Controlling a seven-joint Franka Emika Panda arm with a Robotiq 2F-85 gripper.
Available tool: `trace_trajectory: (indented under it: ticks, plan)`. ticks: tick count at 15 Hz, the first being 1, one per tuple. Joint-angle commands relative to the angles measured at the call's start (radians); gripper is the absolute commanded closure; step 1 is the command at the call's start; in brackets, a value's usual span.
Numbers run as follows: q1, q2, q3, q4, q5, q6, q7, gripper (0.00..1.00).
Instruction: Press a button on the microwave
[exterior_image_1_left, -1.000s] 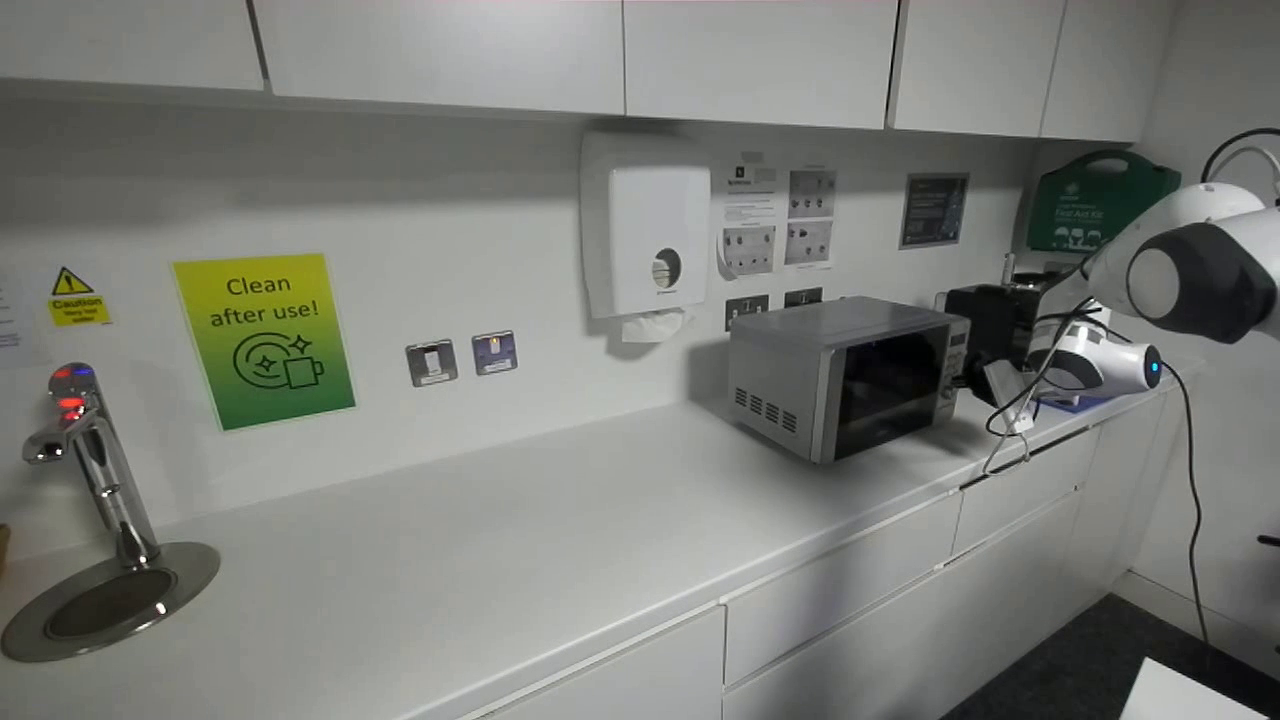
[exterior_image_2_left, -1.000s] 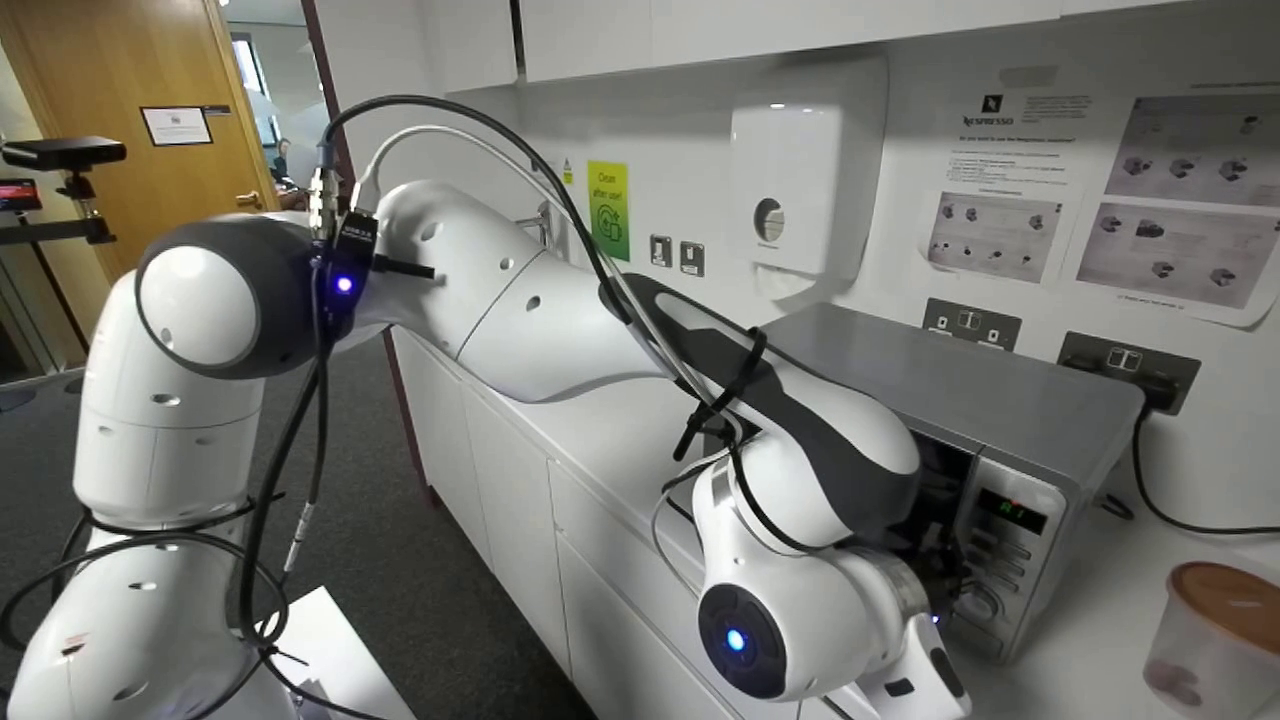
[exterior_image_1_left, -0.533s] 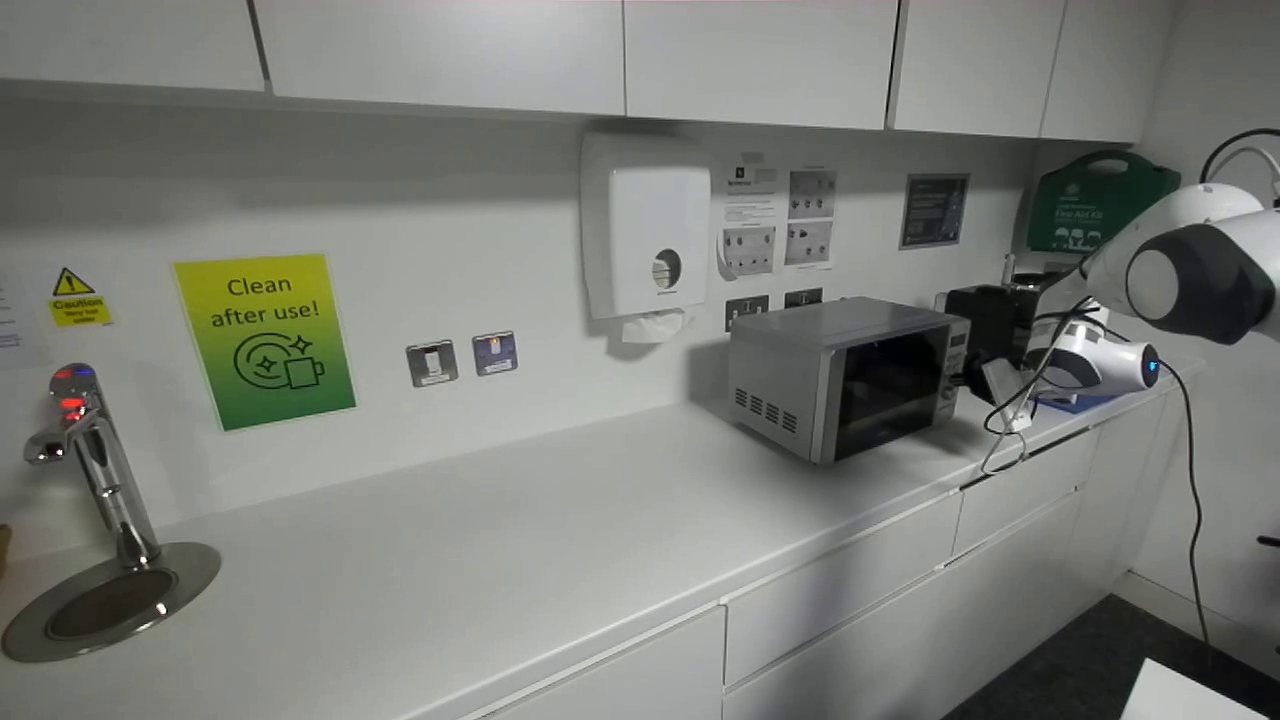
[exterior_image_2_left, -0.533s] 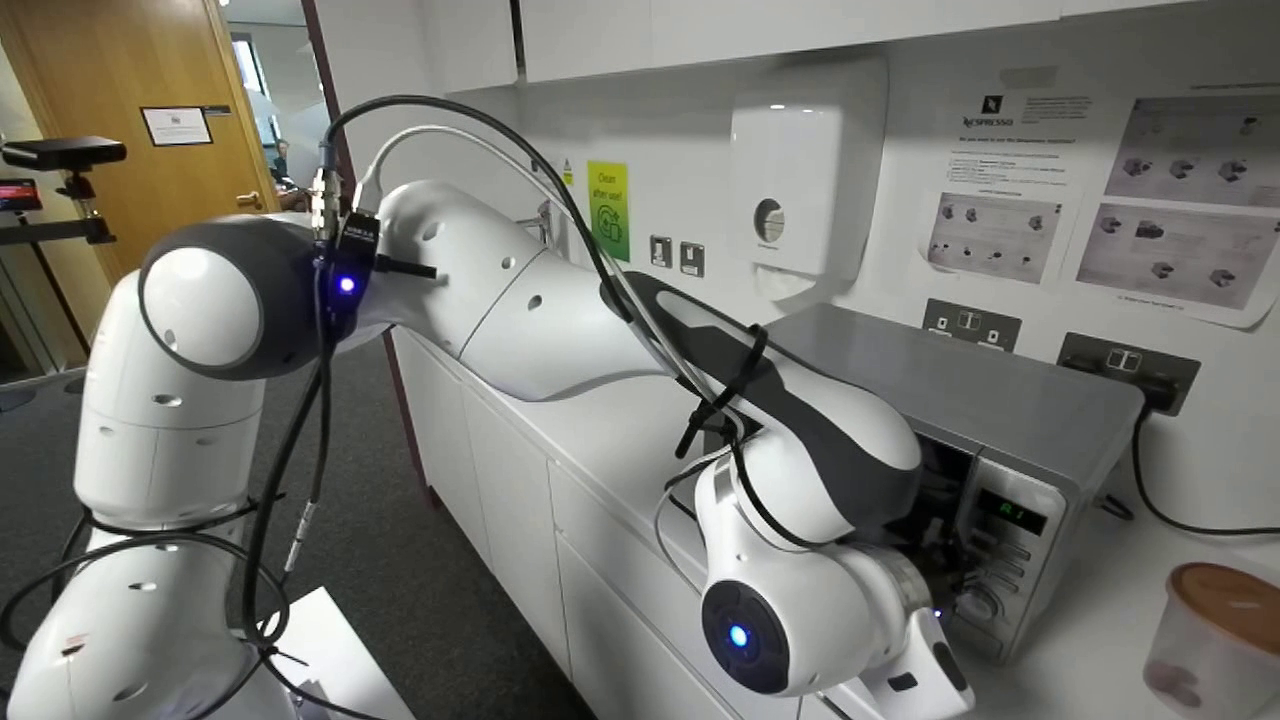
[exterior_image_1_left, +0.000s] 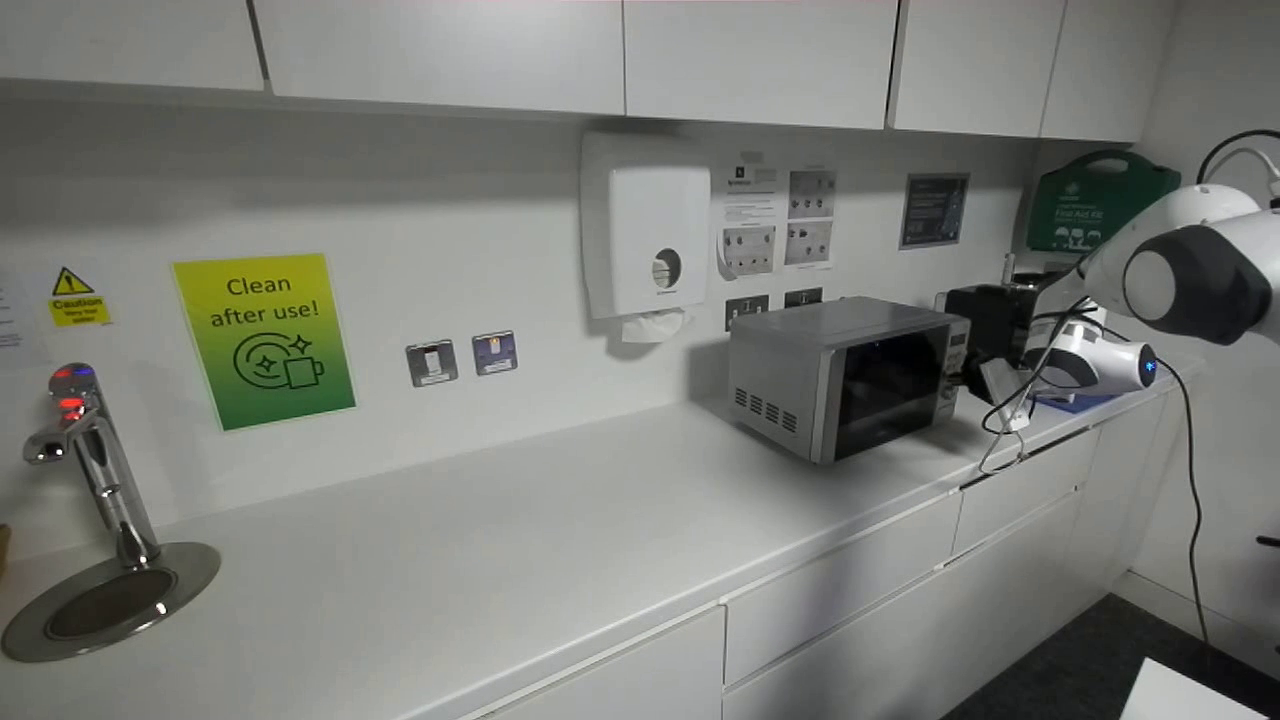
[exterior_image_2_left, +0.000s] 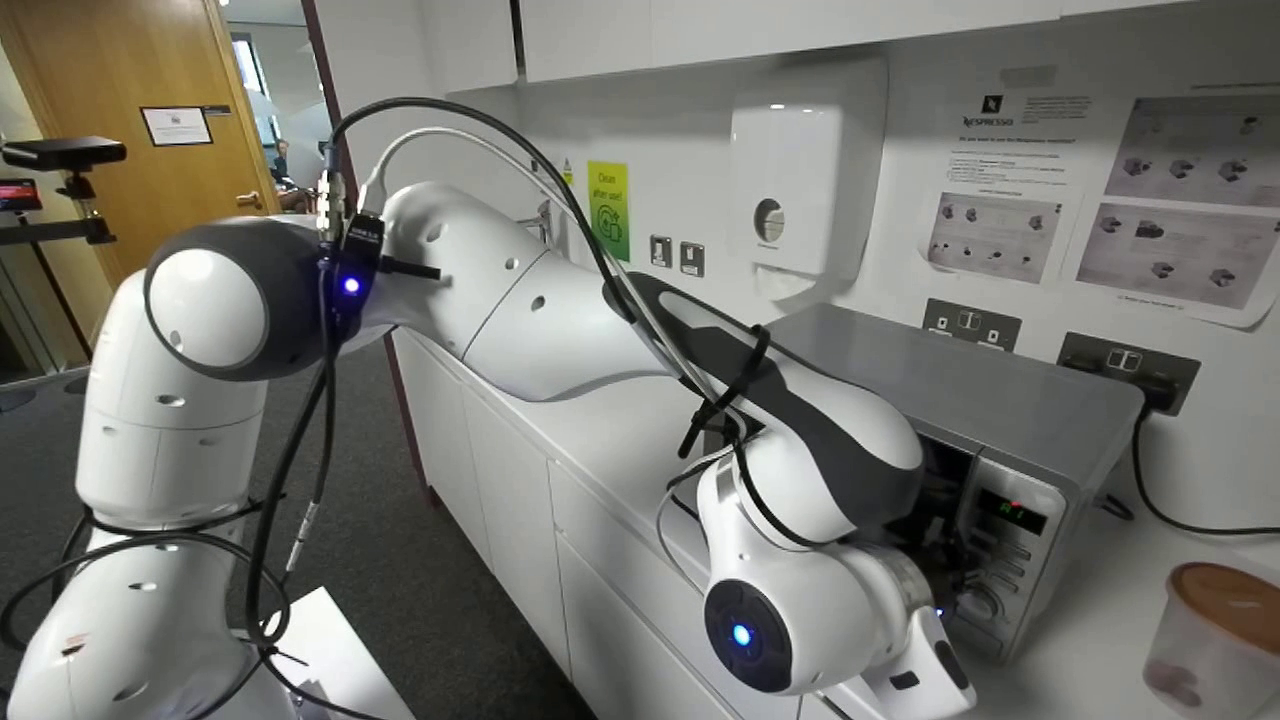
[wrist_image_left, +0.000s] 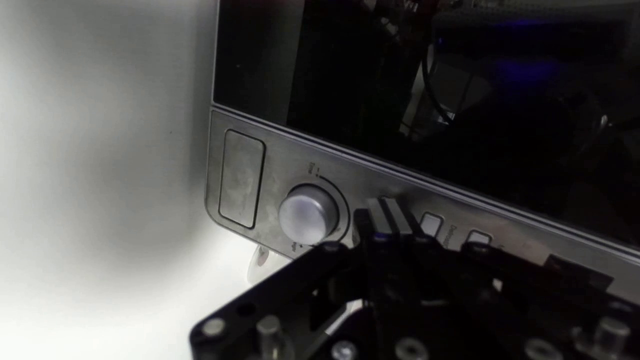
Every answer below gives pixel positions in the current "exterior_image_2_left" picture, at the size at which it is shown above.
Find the wooden room door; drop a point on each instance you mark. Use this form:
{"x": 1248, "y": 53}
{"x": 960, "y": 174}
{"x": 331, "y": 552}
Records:
{"x": 121, "y": 66}

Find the tall white drawer front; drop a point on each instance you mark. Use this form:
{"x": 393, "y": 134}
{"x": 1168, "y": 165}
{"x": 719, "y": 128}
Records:
{"x": 627, "y": 643}

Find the white paper towel dispenser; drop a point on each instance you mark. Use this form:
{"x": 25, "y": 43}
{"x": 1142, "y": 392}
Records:
{"x": 786, "y": 174}

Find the black camera on stand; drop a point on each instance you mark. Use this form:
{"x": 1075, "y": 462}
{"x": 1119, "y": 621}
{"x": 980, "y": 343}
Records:
{"x": 66, "y": 154}

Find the green clean after use sign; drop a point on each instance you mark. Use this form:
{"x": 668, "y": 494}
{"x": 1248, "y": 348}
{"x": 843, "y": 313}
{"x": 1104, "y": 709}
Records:
{"x": 608, "y": 208}

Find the coffee pod picture sheet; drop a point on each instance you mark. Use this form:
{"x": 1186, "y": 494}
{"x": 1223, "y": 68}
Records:
{"x": 1181, "y": 257}
{"x": 1192, "y": 148}

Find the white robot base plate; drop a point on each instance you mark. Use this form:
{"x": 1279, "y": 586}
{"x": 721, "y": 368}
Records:
{"x": 341, "y": 666}

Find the steel wall socket plate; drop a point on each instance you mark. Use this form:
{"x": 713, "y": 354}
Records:
{"x": 694, "y": 257}

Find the white upper cabinet door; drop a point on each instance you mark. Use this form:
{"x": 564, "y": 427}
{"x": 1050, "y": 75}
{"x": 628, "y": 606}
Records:
{"x": 425, "y": 43}
{"x": 786, "y": 32}

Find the silver microwave oven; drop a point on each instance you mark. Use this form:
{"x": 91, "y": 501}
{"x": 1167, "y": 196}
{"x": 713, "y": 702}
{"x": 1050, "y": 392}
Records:
{"x": 960, "y": 384}

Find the black double wall socket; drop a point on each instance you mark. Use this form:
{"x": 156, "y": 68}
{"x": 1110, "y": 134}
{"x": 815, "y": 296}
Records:
{"x": 971, "y": 325}
{"x": 1125, "y": 368}

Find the white cabinet drawer front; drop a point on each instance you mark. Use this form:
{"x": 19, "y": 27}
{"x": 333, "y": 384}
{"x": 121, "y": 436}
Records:
{"x": 623, "y": 526}

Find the clear jar with wooden lid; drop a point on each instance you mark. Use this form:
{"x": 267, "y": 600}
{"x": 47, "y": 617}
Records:
{"x": 1223, "y": 643}

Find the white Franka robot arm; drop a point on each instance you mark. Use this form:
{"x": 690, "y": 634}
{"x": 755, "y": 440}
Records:
{"x": 504, "y": 294}

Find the steel wall switch plate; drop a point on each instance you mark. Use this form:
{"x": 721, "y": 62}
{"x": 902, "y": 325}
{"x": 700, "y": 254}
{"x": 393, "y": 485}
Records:
{"x": 660, "y": 248}

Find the white door sign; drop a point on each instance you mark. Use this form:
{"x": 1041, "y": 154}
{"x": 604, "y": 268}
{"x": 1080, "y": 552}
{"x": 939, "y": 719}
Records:
{"x": 179, "y": 124}

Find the white printed notice sheet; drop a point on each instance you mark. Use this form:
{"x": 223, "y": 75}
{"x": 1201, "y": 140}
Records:
{"x": 1022, "y": 134}

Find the black tripod stand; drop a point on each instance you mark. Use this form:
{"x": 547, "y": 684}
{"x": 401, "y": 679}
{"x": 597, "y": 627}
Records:
{"x": 52, "y": 230}

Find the white base cabinet door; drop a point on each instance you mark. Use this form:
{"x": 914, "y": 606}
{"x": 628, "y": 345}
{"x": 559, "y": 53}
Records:
{"x": 480, "y": 482}

